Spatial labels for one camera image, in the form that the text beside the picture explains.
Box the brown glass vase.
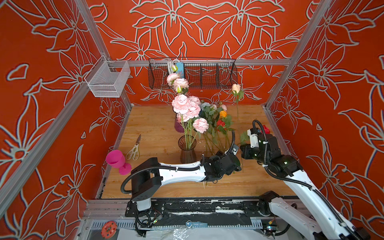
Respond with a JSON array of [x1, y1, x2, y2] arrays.
[[178, 136, 197, 164]]

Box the peach rose stem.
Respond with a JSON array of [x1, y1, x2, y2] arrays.
[[230, 83, 250, 172]]

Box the purple glass vase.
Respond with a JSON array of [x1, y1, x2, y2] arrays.
[[174, 115, 184, 133]]

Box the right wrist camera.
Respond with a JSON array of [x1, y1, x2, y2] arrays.
[[247, 129, 259, 149]]

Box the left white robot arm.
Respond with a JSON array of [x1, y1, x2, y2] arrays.
[[120, 131, 242, 230]]

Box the mixed flower bunch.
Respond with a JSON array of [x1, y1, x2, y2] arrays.
[[199, 102, 234, 155]]

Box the pink carnation stem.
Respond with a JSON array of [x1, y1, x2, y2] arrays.
[[188, 96, 201, 112]]

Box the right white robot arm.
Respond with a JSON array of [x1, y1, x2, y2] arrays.
[[240, 120, 371, 240]]

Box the light blue box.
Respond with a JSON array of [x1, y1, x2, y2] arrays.
[[175, 62, 185, 78]]

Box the red plastic wheel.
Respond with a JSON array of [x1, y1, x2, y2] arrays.
[[101, 221, 118, 239]]

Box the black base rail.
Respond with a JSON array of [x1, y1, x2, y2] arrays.
[[124, 197, 286, 229]]

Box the pink plastic cup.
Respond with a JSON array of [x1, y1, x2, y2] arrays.
[[106, 150, 132, 176]]

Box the clear plastic bin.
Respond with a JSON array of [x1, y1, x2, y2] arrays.
[[85, 55, 131, 98]]

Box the red rose stem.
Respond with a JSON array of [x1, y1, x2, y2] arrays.
[[261, 125, 271, 135]]

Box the pink peony stem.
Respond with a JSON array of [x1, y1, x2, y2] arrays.
[[192, 118, 210, 141]]

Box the black wire basket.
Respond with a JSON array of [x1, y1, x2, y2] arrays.
[[148, 57, 238, 90]]

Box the white handled scissors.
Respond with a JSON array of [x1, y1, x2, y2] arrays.
[[126, 135, 141, 161]]

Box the pale pink flower stem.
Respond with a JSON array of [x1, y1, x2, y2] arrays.
[[172, 94, 201, 149]]

